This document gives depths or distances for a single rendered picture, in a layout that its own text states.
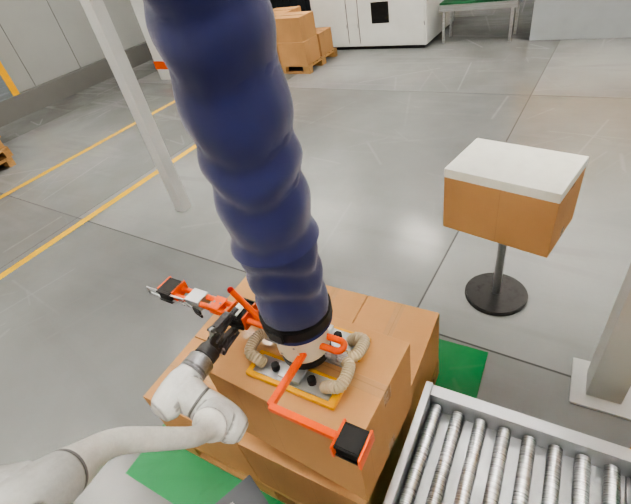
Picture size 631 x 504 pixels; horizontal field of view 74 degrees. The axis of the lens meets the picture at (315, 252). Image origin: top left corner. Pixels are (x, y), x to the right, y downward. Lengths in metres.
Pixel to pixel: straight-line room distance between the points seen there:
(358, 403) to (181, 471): 1.54
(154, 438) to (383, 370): 0.71
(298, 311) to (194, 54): 0.68
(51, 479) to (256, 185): 0.65
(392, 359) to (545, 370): 1.51
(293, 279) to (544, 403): 1.90
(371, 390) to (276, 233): 0.65
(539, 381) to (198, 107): 2.38
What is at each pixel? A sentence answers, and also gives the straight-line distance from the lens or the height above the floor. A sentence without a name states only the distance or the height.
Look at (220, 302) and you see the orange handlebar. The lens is 1.56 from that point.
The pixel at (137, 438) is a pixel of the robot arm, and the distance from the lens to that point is 1.14.
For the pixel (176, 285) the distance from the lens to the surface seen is 1.71.
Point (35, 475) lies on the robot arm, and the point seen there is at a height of 1.58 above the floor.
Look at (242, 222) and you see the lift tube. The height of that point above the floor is 1.73.
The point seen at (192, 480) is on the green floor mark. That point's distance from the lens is 2.67.
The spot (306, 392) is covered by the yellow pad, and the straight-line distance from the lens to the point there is 1.39.
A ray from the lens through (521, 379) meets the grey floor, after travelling 2.76.
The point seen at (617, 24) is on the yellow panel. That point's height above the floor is 0.19.
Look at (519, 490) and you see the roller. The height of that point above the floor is 0.55.
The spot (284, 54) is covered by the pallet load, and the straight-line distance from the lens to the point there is 8.28.
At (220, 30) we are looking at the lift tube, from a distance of 0.80.
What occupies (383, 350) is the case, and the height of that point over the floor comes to 1.07.
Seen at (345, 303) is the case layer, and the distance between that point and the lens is 2.35.
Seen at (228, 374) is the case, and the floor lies 1.07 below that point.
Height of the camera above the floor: 2.25
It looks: 39 degrees down
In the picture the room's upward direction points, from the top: 13 degrees counter-clockwise
